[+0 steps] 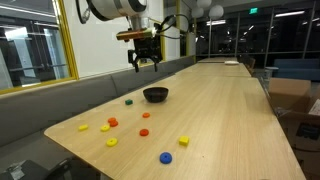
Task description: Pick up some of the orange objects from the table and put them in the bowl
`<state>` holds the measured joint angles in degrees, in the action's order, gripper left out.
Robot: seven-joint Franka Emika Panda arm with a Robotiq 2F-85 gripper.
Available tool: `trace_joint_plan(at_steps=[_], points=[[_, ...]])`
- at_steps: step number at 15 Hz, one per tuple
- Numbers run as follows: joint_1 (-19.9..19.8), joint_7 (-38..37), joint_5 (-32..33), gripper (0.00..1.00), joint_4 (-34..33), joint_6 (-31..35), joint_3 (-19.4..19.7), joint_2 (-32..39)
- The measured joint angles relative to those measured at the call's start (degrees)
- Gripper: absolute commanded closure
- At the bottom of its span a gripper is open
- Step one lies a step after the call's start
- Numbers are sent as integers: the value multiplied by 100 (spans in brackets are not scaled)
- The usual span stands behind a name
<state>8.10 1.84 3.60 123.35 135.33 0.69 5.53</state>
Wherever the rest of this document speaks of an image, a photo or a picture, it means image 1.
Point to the black device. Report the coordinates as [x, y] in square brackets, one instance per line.
[36, 170]

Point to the yellow block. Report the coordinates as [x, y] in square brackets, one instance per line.
[183, 140]

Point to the wooden camera mount plate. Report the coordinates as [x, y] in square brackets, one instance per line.
[133, 34]

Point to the green block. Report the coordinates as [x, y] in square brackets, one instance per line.
[128, 102]

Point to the large open cardboard box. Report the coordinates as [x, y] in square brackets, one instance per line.
[301, 136]

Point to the yellow disc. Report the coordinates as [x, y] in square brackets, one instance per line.
[105, 128]
[112, 142]
[83, 127]

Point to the orange disc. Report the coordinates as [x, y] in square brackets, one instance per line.
[114, 124]
[112, 119]
[144, 132]
[146, 115]

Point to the black bowl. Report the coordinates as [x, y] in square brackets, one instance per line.
[155, 94]

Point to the light wooden table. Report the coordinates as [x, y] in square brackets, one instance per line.
[216, 70]

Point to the green exit sign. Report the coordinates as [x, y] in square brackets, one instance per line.
[254, 10]

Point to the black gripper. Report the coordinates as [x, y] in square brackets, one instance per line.
[149, 48]

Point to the white pendant lamp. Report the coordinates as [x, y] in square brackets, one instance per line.
[204, 2]
[216, 11]
[197, 12]

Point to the white stool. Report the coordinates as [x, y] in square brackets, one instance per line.
[270, 71]

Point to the blue sofa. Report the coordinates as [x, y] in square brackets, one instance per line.
[296, 68]

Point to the blue disc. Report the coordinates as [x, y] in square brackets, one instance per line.
[165, 158]

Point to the yellow framed window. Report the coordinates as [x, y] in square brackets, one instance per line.
[164, 50]
[33, 43]

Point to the brown chair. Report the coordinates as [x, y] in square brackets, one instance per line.
[250, 63]

